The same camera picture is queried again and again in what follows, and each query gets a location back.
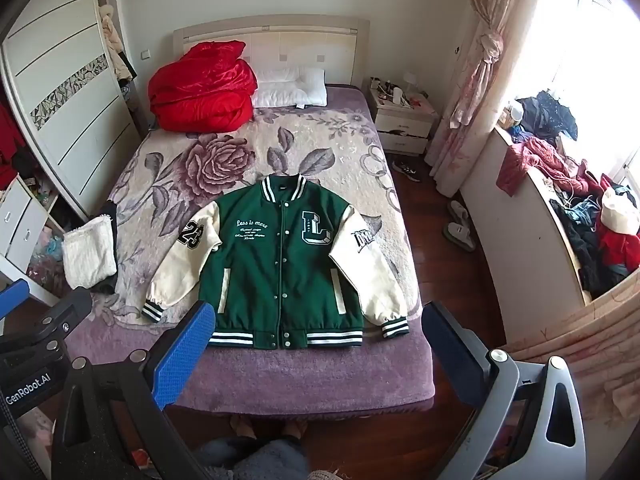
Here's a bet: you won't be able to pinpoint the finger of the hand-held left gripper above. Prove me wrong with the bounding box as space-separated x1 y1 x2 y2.
27 287 94 356
0 279 30 319

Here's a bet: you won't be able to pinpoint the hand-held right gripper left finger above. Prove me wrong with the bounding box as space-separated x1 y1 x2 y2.
51 300 217 480

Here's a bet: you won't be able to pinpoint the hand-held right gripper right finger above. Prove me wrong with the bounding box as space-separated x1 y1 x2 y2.
421 301 587 480

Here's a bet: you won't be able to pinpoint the green varsity jacket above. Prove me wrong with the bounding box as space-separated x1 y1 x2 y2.
141 174 411 351

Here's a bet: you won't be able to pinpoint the stack of red clothes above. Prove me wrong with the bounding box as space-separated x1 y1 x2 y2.
0 105 28 188

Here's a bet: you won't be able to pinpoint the pile of assorted clothes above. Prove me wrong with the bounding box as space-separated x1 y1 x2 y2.
497 90 640 301

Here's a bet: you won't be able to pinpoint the white folded towel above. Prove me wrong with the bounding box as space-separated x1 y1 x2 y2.
62 215 117 290

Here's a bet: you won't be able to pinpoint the white slipper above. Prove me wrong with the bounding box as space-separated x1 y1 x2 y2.
446 200 471 226
442 222 478 252

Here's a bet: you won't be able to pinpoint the person's legs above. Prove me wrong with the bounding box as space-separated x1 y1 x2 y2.
195 417 311 480

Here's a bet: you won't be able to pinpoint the white window bench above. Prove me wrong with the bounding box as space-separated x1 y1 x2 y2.
460 125 596 341

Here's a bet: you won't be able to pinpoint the pink floral curtain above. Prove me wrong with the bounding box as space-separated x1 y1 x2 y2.
505 280 640 441
425 0 546 198

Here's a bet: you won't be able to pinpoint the black sneakers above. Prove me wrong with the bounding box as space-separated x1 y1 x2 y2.
391 160 423 182

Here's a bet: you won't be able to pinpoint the purple floral blanket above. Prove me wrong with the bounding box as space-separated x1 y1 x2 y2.
65 85 435 413

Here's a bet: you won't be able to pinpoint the white sliding wardrobe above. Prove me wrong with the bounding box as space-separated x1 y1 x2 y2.
0 0 151 221

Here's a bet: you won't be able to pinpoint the white nightstand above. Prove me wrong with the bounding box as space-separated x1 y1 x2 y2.
369 77 438 157

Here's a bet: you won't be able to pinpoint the red quilt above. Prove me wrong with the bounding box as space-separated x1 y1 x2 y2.
147 40 258 133

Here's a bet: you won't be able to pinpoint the beige hanging garment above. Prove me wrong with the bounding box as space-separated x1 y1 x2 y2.
97 5 136 86

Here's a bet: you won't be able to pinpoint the white pillow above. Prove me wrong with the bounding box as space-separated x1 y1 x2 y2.
251 66 328 109

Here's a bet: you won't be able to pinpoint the wooden bed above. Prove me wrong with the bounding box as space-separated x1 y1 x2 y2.
65 15 436 416

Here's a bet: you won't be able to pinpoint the window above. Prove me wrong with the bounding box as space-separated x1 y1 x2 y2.
545 0 640 186

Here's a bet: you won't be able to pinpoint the black braided cable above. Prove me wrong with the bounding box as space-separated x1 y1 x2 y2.
0 400 27 480

